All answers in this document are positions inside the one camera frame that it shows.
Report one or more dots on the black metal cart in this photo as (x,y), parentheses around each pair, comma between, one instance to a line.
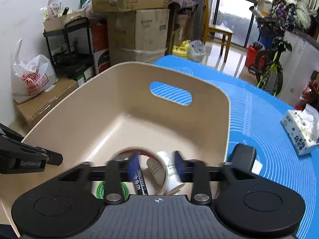
(69,59)

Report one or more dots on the glass balcony door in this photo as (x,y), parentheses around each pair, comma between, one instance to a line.
(236,10)

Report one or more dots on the red bucket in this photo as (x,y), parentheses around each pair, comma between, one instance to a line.
(251,56)

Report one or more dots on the black marker pen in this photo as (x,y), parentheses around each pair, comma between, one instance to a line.
(139,182)

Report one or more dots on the flat cardboard box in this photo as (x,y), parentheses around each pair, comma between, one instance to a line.
(47,99)

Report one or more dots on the large brown cardboard box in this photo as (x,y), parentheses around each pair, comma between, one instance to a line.
(139,34)

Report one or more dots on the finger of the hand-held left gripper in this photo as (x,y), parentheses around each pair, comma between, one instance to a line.
(37,153)

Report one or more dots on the clear plastic bag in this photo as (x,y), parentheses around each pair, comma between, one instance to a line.
(197,51)

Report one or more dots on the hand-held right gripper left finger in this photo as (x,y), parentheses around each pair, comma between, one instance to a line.
(133,164)

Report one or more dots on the black and green bicycle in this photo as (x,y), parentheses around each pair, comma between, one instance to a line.
(270,72)

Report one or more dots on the floral fabric bag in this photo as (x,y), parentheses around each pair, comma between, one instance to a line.
(286,10)

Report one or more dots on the white tissue pack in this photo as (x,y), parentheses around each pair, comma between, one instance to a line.
(299,134)

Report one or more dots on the grey tape roll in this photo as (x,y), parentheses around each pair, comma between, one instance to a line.
(160,169)

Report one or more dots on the wooden chair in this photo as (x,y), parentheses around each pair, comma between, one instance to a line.
(219,29)

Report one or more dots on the white chest freezer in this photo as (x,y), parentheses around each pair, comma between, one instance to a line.
(299,67)

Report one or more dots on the red and white appliance box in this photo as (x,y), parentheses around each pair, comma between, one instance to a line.
(101,52)

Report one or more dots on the cardboard tray with snacks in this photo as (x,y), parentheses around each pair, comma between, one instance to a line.
(62,21)

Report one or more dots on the beige plastic storage bin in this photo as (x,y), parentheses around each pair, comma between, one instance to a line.
(124,129)

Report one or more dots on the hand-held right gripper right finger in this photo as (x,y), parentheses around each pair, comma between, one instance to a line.
(178,165)

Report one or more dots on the blue silicone mat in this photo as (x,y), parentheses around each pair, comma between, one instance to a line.
(261,119)

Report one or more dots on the yellow plastic toy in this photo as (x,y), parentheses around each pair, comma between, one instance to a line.
(181,48)

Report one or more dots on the cloth-covered side table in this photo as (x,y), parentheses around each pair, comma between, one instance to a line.
(182,22)

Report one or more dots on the white plastic shopping bag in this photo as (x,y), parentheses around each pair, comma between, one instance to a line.
(32,79)

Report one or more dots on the white pill bottle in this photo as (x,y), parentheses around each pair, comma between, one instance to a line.
(172,184)

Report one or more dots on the small white box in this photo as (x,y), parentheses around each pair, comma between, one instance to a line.
(257,167)

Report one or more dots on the green tape roll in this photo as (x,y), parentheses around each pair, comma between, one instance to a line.
(99,190)

